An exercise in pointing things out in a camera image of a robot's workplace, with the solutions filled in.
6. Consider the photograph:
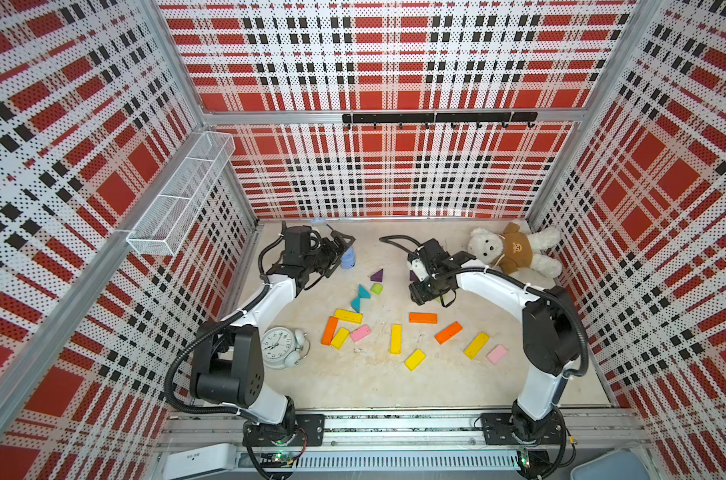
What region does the white twin-bell alarm clock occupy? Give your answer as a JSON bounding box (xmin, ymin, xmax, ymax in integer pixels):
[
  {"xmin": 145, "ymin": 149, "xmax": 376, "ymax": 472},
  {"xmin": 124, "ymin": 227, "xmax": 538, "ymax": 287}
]
[{"xmin": 261, "ymin": 327, "xmax": 311, "ymax": 370}]

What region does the yellow block bottom centre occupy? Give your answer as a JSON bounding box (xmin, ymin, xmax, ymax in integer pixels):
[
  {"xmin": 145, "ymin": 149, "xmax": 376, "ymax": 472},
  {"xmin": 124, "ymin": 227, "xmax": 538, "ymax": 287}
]
[{"xmin": 404, "ymin": 349, "xmax": 426, "ymax": 371}]

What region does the orange block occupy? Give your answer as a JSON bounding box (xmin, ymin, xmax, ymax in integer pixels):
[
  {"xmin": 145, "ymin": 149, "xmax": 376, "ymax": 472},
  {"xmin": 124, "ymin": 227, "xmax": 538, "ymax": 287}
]
[
  {"xmin": 321, "ymin": 317, "xmax": 339, "ymax": 346},
  {"xmin": 434, "ymin": 322, "xmax": 463, "ymax": 345},
  {"xmin": 408, "ymin": 312, "xmax": 438, "ymax": 325}
]

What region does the yellow block right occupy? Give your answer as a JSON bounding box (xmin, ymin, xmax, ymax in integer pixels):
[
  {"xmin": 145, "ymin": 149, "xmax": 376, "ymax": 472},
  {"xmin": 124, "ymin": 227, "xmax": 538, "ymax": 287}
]
[{"xmin": 464, "ymin": 332, "xmax": 490, "ymax": 360}]

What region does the pink block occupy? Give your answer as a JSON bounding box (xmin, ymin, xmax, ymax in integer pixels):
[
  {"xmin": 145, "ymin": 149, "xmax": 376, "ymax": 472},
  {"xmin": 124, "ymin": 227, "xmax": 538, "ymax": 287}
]
[
  {"xmin": 485, "ymin": 345, "xmax": 508, "ymax": 364},
  {"xmin": 350, "ymin": 325, "xmax": 372, "ymax": 343}
]

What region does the pink block right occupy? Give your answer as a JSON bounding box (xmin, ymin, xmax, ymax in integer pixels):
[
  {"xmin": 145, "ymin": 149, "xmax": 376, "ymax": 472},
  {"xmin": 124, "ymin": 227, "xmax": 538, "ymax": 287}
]
[{"xmin": 485, "ymin": 345, "xmax": 508, "ymax": 364}]

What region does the pink block left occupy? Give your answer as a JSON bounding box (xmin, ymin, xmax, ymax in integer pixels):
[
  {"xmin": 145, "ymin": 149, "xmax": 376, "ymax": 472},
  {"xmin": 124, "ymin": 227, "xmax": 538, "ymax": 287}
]
[{"xmin": 350, "ymin": 325, "xmax": 372, "ymax": 343}]

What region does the blue plastic toy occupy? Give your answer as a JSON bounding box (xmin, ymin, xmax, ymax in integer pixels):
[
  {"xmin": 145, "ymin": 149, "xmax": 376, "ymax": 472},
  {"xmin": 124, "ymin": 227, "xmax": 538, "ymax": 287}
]
[{"xmin": 340, "ymin": 246, "xmax": 356, "ymax": 270}]

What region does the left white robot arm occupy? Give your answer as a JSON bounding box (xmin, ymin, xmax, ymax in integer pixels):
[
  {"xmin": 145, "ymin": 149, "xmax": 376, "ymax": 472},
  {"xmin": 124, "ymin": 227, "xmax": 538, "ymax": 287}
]
[{"xmin": 163, "ymin": 224, "xmax": 355, "ymax": 434}]

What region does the white box bottom left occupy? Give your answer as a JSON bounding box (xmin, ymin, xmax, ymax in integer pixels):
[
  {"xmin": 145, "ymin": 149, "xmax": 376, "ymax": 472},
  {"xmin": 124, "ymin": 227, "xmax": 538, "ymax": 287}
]
[{"xmin": 162, "ymin": 443, "xmax": 238, "ymax": 479}]

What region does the teal triangle block upper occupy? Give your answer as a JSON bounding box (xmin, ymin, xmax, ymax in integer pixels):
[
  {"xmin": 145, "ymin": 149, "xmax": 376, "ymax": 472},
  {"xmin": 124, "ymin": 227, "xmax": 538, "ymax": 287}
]
[{"xmin": 358, "ymin": 285, "xmax": 371, "ymax": 299}]

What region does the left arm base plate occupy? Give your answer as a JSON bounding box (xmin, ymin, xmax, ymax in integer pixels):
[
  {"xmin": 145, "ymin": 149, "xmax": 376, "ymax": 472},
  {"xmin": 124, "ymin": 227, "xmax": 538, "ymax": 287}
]
[{"xmin": 243, "ymin": 414, "xmax": 326, "ymax": 447}]

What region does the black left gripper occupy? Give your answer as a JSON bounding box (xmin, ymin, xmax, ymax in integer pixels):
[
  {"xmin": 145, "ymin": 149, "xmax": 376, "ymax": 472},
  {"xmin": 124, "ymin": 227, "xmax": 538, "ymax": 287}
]
[{"xmin": 303, "ymin": 231, "xmax": 355, "ymax": 277}]

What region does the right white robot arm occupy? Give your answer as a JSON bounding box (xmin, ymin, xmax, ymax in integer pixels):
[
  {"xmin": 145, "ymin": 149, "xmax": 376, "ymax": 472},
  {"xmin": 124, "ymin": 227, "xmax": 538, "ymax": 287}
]
[{"xmin": 407, "ymin": 239, "xmax": 589, "ymax": 445}]

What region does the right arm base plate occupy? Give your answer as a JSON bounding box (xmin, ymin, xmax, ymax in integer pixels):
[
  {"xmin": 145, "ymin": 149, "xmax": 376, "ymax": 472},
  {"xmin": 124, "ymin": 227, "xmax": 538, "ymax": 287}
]
[{"xmin": 480, "ymin": 412, "xmax": 565, "ymax": 447}]

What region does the grey bin bottom right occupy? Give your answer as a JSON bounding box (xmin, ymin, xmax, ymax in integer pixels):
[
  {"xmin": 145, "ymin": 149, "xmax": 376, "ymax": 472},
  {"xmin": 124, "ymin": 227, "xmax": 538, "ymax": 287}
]
[{"xmin": 570, "ymin": 450, "xmax": 651, "ymax": 480}]

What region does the black wall hook rail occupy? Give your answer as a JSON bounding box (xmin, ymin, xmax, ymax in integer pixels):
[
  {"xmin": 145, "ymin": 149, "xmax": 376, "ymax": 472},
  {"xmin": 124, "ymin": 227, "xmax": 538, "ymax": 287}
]
[{"xmin": 341, "ymin": 111, "xmax": 539, "ymax": 126}]

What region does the white teddy bear brown hoodie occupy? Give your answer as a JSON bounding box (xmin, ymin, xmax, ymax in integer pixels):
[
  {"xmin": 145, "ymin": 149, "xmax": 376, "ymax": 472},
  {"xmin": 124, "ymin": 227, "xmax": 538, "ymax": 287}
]
[{"xmin": 468, "ymin": 222, "xmax": 563, "ymax": 279}]

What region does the yellow upright block centre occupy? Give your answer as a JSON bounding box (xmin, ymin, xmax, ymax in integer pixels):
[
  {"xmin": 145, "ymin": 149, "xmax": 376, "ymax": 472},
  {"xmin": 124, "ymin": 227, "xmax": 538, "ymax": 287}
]
[{"xmin": 389, "ymin": 324, "xmax": 402, "ymax": 355}]

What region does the yellow block lower left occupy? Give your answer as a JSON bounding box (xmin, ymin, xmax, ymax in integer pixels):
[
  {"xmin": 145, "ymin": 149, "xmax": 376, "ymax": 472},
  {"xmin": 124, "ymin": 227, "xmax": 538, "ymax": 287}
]
[{"xmin": 330, "ymin": 327, "xmax": 350, "ymax": 350}]

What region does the yellow block upper left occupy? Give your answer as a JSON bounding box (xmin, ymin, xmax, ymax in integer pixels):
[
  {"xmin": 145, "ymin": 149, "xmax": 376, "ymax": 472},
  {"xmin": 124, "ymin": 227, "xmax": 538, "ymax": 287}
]
[{"xmin": 334, "ymin": 309, "xmax": 363, "ymax": 324}]

